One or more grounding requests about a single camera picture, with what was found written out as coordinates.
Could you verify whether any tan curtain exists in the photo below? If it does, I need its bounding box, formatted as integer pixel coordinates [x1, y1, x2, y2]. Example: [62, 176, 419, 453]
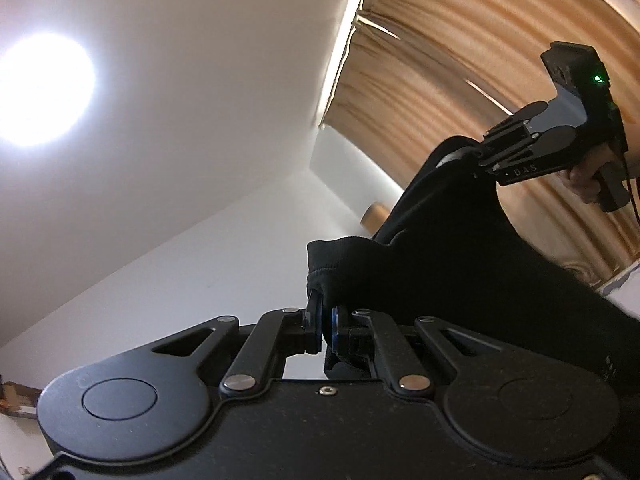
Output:
[320, 0, 640, 286]

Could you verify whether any round ceiling light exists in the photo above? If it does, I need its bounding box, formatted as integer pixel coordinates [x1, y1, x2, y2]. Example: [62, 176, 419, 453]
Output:
[0, 32, 96, 148]

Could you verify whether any person's right hand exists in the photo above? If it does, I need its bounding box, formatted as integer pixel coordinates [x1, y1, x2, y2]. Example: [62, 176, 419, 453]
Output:
[567, 147, 608, 203]

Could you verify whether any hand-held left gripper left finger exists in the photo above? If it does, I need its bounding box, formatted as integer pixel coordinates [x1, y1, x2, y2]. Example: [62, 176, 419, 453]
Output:
[150, 292, 323, 398]

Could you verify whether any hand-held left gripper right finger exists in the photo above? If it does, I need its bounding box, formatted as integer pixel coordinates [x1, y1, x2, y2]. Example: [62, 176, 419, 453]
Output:
[327, 306, 501, 397]

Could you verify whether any black t-shirt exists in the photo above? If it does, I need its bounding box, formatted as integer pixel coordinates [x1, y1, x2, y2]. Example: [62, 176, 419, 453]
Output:
[306, 136, 640, 411]

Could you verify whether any rolled tan mat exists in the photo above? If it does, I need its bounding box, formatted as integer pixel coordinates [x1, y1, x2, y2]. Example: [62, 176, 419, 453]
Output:
[362, 202, 393, 233]

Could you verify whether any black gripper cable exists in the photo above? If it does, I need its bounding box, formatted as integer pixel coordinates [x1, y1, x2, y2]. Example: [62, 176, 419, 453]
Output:
[620, 147, 640, 223]

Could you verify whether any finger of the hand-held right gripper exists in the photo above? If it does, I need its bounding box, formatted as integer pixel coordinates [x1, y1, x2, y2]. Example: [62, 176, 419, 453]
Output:
[482, 116, 531, 146]
[472, 135, 543, 173]

